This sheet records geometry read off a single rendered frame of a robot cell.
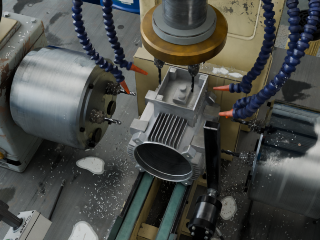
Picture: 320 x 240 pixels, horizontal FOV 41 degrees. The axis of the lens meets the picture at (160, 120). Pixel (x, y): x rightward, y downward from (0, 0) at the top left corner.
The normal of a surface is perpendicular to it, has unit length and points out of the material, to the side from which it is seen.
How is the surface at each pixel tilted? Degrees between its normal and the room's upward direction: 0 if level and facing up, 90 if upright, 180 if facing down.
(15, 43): 0
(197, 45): 0
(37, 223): 50
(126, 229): 0
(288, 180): 62
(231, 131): 90
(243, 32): 90
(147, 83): 90
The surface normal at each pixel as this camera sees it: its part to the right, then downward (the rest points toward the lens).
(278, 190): -0.33, 0.59
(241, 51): -0.33, 0.74
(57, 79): -0.13, -0.32
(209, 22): -0.02, -0.62
